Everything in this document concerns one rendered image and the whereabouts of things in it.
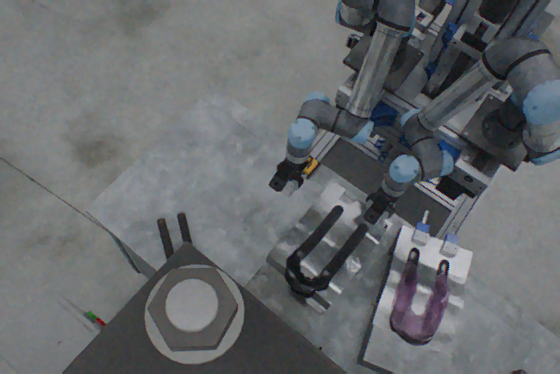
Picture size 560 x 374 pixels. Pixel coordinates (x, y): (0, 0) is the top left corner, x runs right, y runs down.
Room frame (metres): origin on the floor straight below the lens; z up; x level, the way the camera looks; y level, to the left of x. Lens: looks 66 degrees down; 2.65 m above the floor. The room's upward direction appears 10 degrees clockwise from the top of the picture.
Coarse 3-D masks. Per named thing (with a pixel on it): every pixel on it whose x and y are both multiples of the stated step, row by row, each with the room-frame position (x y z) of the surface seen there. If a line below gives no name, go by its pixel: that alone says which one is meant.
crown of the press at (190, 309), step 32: (192, 256) 0.18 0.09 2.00; (160, 288) 0.13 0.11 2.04; (192, 288) 0.13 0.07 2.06; (224, 288) 0.14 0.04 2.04; (128, 320) 0.09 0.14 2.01; (160, 320) 0.09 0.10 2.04; (192, 320) 0.10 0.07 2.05; (224, 320) 0.10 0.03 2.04; (256, 320) 0.12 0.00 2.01; (96, 352) 0.05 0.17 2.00; (128, 352) 0.06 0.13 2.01; (160, 352) 0.06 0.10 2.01; (192, 352) 0.07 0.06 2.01; (224, 352) 0.07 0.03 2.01; (256, 352) 0.08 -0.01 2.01; (288, 352) 0.09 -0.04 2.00; (320, 352) 0.09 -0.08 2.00
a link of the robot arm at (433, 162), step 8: (416, 144) 0.85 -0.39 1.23; (424, 144) 0.85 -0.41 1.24; (432, 144) 0.85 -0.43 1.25; (416, 152) 0.83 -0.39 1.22; (424, 152) 0.82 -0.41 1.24; (432, 152) 0.82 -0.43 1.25; (440, 152) 0.83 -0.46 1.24; (448, 152) 0.84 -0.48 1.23; (424, 160) 0.79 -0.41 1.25; (432, 160) 0.80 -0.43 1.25; (440, 160) 0.80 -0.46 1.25; (448, 160) 0.81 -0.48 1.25; (424, 168) 0.77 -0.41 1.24; (432, 168) 0.77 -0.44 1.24; (440, 168) 0.78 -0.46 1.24; (448, 168) 0.79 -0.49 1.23; (424, 176) 0.75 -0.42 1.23; (432, 176) 0.76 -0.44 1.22; (440, 176) 0.77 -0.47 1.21
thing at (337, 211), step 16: (336, 208) 0.75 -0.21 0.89; (320, 224) 0.68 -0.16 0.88; (320, 240) 0.62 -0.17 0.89; (352, 240) 0.64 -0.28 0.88; (304, 256) 0.54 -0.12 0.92; (336, 256) 0.57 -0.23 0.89; (288, 272) 0.49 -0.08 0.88; (336, 272) 0.51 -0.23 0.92; (304, 288) 0.45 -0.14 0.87; (320, 288) 0.44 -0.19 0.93
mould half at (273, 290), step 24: (336, 192) 0.81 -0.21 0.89; (312, 216) 0.70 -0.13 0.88; (360, 216) 0.73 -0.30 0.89; (288, 240) 0.59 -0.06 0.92; (336, 240) 0.63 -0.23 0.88; (264, 264) 0.51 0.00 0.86; (312, 264) 0.52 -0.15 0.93; (360, 264) 0.56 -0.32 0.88; (264, 288) 0.43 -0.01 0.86; (288, 288) 0.44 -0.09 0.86; (336, 288) 0.45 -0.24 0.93; (288, 312) 0.37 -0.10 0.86; (312, 312) 0.38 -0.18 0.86
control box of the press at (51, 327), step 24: (24, 312) 0.15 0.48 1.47; (48, 312) 0.16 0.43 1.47; (72, 312) 0.17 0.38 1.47; (0, 336) 0.10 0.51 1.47; (24, 336) 0.10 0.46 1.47; (48, 336) 0.11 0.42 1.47; (72, 336) 0.12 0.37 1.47; (24, 360) 0.06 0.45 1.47; (48, 360) 0.07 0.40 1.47; (72, 360) 0.07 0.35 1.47
